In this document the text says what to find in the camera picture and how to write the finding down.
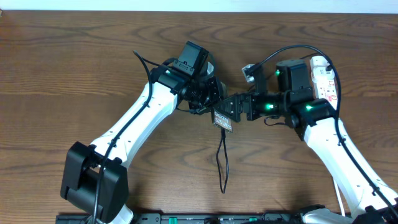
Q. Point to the white power strip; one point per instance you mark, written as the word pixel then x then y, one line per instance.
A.
pixel 325 90

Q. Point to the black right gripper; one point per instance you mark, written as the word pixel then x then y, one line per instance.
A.
pixel 238 105

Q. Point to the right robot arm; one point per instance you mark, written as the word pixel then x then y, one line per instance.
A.
pixel 369 198

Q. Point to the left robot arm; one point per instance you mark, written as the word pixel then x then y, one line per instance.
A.
pixel 95 175

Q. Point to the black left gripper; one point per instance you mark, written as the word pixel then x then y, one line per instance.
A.
pixel 220 95

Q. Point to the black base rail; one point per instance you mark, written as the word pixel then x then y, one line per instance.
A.
pixel 199 218

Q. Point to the white charger adapter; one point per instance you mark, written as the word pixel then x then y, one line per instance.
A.
pixel 321 74

